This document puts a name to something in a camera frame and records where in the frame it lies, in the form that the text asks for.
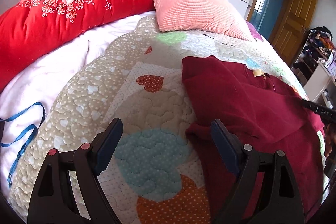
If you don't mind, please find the dark red sweater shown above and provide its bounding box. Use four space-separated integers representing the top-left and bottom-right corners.
182 56 323 218

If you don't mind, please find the person's right hand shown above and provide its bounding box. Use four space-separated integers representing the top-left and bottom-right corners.
325 123 336 157

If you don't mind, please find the white desk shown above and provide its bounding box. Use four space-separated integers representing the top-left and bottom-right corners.
303 61 335 110

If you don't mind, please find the cluttered shelf rack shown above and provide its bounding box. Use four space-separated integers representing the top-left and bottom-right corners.
291 26 335 86

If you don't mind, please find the patchwork heart quilt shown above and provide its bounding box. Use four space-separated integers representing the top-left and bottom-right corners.
8 16 306 223

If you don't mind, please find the wooden door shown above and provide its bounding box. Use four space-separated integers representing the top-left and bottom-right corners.
269 0 317 65

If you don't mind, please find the red floral comforter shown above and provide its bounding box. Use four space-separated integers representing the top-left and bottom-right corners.
1 0 154 89

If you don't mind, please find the blue lanyard strap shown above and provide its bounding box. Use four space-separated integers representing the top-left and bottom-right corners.
0 101 46 189

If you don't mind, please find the pink corduroy pillow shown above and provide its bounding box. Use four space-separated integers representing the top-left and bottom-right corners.
153 0 253 40

